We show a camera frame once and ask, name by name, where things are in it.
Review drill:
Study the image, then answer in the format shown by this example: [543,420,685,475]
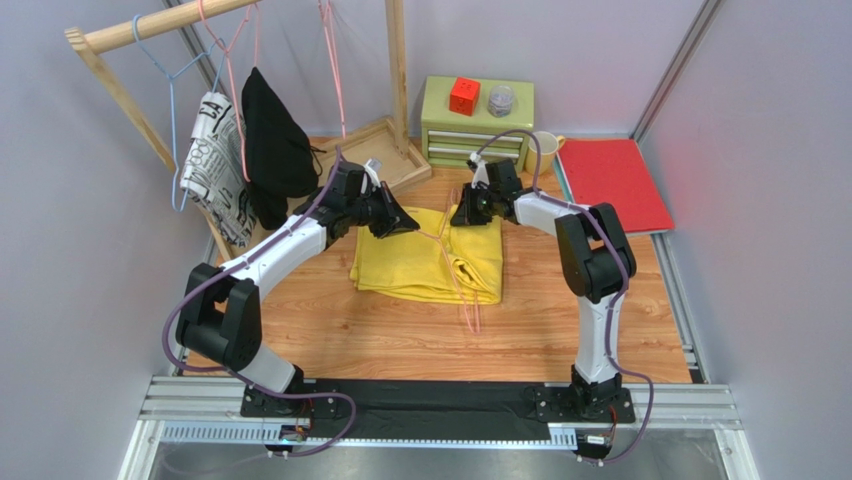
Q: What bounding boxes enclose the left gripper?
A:
[347,181,421,239]

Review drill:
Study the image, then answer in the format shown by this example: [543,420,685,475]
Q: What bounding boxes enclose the pink wire hanger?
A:
[317,0,348,139]
[417,188,484,335]

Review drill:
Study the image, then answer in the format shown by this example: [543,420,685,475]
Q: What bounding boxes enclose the yellow trousers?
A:
[349,207,504,305]

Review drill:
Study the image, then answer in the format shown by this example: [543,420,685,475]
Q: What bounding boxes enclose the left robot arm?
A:
[174,158,420,395]

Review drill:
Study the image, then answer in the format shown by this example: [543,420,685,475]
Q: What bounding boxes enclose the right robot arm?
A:
[451,154,636,422]

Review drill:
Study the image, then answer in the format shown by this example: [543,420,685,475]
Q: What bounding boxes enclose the wooden clothes rack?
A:
[65,1,432,260]

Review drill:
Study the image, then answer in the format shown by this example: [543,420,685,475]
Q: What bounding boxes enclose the green mini drawer chest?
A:
[420,75,535,172]

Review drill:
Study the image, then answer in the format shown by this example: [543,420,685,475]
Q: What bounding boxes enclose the yellow mug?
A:
[524,131,566,175]

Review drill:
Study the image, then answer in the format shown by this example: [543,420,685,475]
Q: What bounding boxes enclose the red cube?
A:
[448,77,481,116]

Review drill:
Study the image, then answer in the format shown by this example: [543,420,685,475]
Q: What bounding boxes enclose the black garment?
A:
[241,67,319,230]

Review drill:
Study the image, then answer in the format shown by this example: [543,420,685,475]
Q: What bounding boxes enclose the red folder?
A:
[558,139,675,234]

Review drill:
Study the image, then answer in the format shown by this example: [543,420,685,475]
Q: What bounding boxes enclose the black base cloth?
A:
[239,378,637,442]

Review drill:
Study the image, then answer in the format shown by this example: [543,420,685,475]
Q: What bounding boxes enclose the white patterned garment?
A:
[179,92,257,248]

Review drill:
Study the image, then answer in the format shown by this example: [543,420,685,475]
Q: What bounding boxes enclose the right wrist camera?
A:
[466,151,490,189]

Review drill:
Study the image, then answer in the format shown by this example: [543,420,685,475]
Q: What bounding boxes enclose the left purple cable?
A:
[164,147,357,459]

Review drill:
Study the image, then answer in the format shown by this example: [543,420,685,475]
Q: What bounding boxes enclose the purple cable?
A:
[164,147,357,459]
[469,129,657,466]

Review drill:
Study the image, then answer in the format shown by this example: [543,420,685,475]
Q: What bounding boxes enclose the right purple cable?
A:
[469,129,657,466]

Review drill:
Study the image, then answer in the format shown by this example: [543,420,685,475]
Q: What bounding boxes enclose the aluminium base frame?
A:
[120,376,758,479]

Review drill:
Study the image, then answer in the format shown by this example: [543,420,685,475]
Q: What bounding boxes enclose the blue wire hanger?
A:
[131,14,225,213]

